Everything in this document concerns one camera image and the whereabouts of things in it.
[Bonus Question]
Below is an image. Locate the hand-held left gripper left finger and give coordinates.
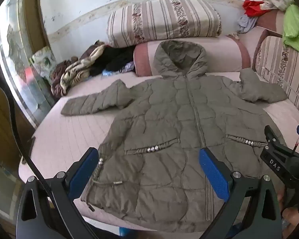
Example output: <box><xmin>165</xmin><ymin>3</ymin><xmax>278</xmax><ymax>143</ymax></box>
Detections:
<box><xmin>16</xmin><ymin>147</ymin><xmax>100</xmax><ymax>239</ymax></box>

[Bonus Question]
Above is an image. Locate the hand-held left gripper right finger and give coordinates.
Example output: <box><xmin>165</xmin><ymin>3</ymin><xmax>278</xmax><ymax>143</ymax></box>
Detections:
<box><xmin>199</xmin><ymin>147</ymin><xmax>282</xmax><ymax>239</ymax></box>

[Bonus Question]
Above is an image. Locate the olive green puffer jacket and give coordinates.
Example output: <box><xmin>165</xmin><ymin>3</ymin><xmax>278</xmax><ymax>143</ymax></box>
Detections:
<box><xmin>61</xmin><ymin>40</ymin><xmax>288</xmax><ymax>233</ymax></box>

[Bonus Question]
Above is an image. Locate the person's right hand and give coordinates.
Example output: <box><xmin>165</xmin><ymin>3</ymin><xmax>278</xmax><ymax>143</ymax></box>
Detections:
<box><xmin>276</xmin><ymin>192</ymin><xmax>299</xmax><ymax>231</ymax></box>

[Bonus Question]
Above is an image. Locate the striped side cushion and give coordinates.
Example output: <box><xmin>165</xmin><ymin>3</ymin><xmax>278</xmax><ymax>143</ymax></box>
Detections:
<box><xmin>255</xmin><ymin>36</ymin><xmax>299</xmax><ymax>120</ymax></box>

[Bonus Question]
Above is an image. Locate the dark brown blanket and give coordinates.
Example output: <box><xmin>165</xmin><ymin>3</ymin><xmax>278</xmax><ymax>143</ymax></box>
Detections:
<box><xmin>50</xmin><ymin>57</ymin><xmax>79</xmax><ymax>99</ymax></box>

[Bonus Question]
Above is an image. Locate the clear plastic bag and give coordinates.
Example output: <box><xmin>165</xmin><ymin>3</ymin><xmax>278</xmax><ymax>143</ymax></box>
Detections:
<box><xmin>102</xmin><ymin>62</ymin><xmax>135</xmax><ymax>77</ymax></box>

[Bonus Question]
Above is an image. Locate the cream brown patterned blanket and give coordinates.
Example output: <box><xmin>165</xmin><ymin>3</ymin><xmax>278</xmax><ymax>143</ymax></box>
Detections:
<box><xmin>60</xmin><ymin>43</ymin><xmax>108</xmax><ymax>95</ymax></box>

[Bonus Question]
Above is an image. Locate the lime green garment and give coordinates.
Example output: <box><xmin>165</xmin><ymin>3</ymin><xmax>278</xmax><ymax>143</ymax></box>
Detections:
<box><xmin>282</xmin><ymin>4</ymin><xmax>299</xmax><ymax>54</ymax></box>

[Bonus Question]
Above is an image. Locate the floral printed pillow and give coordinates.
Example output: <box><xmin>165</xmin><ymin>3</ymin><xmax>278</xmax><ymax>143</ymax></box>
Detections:
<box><xmin>29</xmin><ymin>46</ymin><xmax>58</xmax><ymax>86</ymax></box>

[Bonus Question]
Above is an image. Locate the grey blue cloth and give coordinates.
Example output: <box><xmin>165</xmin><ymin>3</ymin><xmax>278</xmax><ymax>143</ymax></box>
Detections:
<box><xmin>237</xmin><ymin>15</ymin><xmax>257</xmax><ymax>33</ymax></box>

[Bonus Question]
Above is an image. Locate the red cloth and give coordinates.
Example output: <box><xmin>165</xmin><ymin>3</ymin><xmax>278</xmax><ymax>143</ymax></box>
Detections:
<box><xmin>242</xmin><ymin>0</ymin><xmax>270</xmax><ymax>18</ymax></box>

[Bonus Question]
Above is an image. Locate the glass window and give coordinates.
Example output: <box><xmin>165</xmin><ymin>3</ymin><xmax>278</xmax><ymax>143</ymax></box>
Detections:
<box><xmin>0</xmin><ymin>0</ymin><xmax>56</xmax><ymax>128</ymax></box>

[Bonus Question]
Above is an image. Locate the cream white cloth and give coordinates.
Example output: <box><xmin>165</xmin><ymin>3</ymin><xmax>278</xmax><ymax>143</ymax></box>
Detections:
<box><xmin>261</xmin><ymin>0</ymin><xmax>295</xmax><ymax>12</ymax></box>

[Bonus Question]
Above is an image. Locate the striped floral pillow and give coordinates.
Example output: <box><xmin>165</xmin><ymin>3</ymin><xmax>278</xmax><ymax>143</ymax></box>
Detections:
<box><xmin>107</xmin><ymin>0</ymin><xmax>223</xmax><ymax>48</ymax></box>

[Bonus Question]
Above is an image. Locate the black cable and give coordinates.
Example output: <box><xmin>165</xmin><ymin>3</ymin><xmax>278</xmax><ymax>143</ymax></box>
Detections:
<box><xmin>0</xmin><ymin>73</ymin><xmax>65</xmax><ymax>219</ymax></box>

